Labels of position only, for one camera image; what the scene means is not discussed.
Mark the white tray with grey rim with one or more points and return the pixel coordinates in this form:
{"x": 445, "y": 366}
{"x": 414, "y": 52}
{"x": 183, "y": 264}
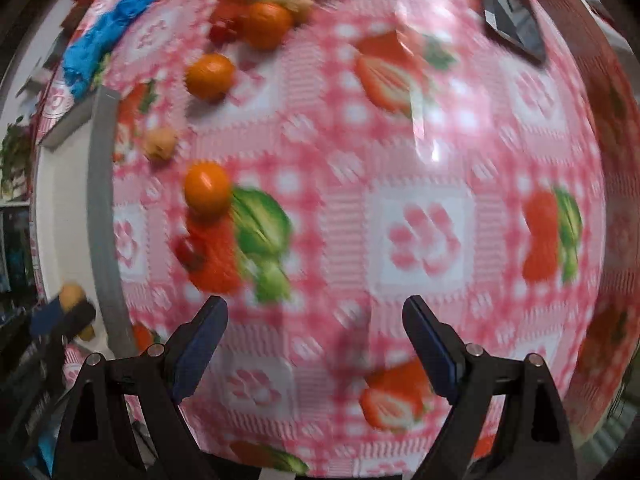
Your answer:
{"x": 60, "y": 220}

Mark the green potted plant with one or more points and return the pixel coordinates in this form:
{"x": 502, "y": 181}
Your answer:
{"x": 15, "y": 160}

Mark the tan walnut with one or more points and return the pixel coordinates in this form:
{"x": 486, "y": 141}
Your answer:
{"x": 160, "y": 143}

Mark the blue crumpled cloth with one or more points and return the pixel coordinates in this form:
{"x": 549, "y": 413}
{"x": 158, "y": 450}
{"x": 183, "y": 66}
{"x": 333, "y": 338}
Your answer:
{"x": 100, "y": 40}

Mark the small green fruit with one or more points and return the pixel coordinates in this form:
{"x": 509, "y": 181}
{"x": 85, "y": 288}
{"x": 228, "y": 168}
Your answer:
{"x": 300, "y": 5}

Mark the small yellow fruit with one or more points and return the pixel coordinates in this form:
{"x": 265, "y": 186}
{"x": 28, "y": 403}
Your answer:
{"x": 72, "y": 294}

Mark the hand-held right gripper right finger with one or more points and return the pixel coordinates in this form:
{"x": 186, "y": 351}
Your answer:
{"x": 432, "y": 350}

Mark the red cherry tomato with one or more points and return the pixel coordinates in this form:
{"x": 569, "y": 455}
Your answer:
{"x": 225, "y": 30}
{"x": 187, "y": 252}

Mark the dark shelf unit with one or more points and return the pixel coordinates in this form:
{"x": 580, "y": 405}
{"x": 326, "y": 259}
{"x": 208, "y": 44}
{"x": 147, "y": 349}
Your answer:
{"x": 15, "y": 255}

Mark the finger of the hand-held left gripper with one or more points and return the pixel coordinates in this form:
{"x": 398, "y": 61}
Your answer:
{"x": 80, "y": 316}
{"x": 47, "y": 317}

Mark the orange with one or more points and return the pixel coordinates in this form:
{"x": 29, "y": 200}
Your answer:
{"x": 210, "y": 76}
{"x": 207, "y": 191}
{"x": 266, "y": 25}

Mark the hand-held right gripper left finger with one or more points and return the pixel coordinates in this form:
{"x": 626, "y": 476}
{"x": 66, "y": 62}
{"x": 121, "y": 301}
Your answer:
{"x": 197, "y": 355}

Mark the pink checkered strawberry tablecloth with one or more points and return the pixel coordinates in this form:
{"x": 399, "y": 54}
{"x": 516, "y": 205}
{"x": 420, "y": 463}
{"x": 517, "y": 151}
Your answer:
{"x": 360, "y": 170}

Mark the black smartphone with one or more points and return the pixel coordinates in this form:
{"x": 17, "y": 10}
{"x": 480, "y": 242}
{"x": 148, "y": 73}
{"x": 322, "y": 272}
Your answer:
{"x": 515, "y": 15}

